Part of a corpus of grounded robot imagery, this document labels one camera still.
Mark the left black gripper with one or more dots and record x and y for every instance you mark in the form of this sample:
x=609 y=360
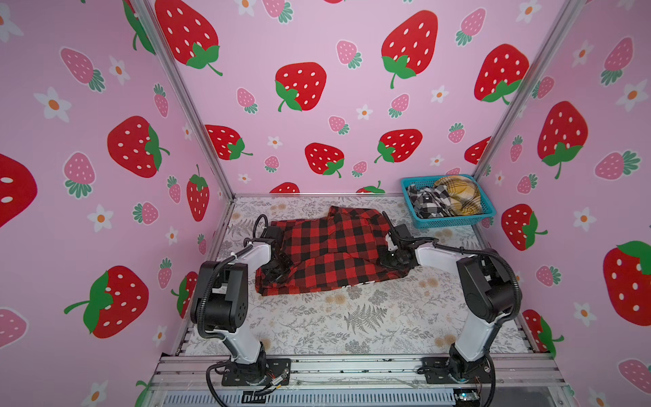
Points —
x=288 y=264

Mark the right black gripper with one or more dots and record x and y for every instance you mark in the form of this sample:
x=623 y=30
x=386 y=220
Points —
x=384 y=263

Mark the red black plaid shirt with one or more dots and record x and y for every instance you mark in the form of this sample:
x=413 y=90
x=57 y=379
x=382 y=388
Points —
x=347 y=247

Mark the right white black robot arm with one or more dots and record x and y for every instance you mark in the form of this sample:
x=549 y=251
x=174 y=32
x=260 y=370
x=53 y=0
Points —
x=488 y=283

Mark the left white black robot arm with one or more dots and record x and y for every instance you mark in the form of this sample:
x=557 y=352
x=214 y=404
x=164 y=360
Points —
x=221 y=298

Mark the black white plaid shirt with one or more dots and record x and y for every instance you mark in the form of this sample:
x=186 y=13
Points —
x=430 y=202

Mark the yellow plaid shirt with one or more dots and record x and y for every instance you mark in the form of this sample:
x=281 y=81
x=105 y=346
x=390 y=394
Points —
x=463 y=194

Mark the teal plastic basket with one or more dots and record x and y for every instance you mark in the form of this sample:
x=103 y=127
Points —
x=453 y=221

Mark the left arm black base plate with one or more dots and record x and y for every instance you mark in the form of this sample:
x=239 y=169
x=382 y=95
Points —
x=275 y=371

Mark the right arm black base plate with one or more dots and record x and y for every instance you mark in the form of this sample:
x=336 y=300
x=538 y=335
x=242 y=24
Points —
x=447 y=370

